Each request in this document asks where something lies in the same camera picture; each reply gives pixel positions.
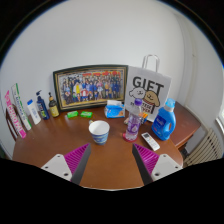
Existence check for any white radiator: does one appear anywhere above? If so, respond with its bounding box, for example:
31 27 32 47
183 128 224 168

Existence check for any amber pump bottle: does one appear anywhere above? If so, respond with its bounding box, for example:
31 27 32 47
48 92 61 118

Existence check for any colourful puzzle cube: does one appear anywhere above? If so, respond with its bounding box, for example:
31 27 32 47
139 112 149 124

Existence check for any blue detergent bottle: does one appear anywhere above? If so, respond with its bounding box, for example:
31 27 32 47
151 97 177 141

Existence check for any dark blue pump bottle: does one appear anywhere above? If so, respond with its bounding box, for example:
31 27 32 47
35 89 51 121

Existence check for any flat round red coaster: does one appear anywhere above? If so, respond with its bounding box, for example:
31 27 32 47
122 132 139 143

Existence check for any white bottle with blue cap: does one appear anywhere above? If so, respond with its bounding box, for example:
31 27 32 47
26 99 42 126

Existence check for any white mug with blue print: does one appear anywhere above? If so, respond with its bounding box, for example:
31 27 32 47
88 119 111 146

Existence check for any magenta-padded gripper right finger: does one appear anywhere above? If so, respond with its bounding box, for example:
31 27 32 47
132 143 184 186

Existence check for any white and green shuttlecock tube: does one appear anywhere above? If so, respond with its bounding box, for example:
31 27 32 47
10 82 33 131

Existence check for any clear purple-capped water bottle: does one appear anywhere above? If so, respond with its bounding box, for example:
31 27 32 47
124 98 144 142

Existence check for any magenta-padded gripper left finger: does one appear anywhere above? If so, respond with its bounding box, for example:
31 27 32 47
40 143 92 186

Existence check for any framed group picture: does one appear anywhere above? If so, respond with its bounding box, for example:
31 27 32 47
52 64 129 112

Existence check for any white remote control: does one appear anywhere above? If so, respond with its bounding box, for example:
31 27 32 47
140 131 161 152

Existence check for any white printed paper gift bag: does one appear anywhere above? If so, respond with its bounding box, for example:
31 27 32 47
124 54 173 123

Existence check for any blue tissue pack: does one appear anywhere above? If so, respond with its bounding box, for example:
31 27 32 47
103 99 126 119

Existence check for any pink shuttlecock tube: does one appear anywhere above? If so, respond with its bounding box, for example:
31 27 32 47
4 89 27 139

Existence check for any green soap packet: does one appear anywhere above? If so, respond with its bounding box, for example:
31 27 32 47
66 110 80 119
79 110 94 119

